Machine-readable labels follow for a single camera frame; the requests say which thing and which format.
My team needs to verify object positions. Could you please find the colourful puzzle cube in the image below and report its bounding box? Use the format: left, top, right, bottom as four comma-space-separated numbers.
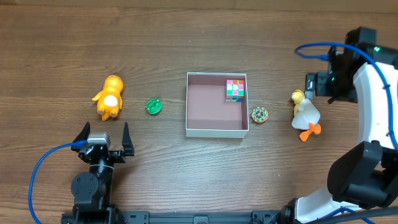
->
225, 80, 245, 102

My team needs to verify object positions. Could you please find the green spinning top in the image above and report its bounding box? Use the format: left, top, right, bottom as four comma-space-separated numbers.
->
146, 98, 162, 115

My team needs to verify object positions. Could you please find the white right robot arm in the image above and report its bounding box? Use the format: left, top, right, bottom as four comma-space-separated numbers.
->
271, 27, 397, 223

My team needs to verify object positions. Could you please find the black thick cable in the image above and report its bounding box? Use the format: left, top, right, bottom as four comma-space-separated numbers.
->
298, 205, 398, 224

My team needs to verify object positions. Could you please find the white plush duck yellow hat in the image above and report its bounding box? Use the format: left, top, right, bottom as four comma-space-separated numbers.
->
291, 90, 322, 142

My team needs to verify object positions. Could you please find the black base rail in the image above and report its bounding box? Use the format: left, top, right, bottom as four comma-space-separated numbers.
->
60, 205, 294, 224

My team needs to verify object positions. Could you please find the gold blue spinning top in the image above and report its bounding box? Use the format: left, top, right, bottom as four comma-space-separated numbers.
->
251, 107, 268, 123

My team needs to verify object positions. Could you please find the orange plush toy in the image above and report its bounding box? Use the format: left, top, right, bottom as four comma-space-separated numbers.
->
91, 75, 124, 121

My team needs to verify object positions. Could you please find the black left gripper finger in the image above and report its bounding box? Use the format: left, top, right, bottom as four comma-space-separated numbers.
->
71, 122, 91, 152
122, 122, 134, 156

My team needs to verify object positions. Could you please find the white cardboard box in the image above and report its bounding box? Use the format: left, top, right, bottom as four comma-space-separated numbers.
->
185, 72, 250, 139

